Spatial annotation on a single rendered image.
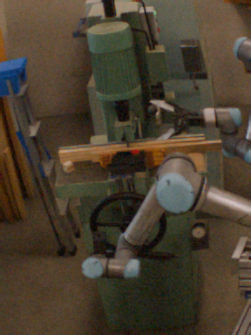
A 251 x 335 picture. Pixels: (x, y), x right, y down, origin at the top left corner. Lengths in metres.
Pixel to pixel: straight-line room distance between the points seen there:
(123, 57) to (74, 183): 0.55
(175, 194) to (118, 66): 0.72
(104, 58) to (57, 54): 2.64
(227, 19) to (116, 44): 2.48
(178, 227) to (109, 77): 0.68
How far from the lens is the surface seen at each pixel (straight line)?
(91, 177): 2.90
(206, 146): 2.94
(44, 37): 5.29
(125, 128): 2.87
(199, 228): 2.89
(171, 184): 2.15
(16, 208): 4.39
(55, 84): 5.44
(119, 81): 2.74
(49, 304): 3.67
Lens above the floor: 2.36
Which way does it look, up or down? 30 degrees down
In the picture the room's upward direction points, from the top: 10 degrees counter-clockwise
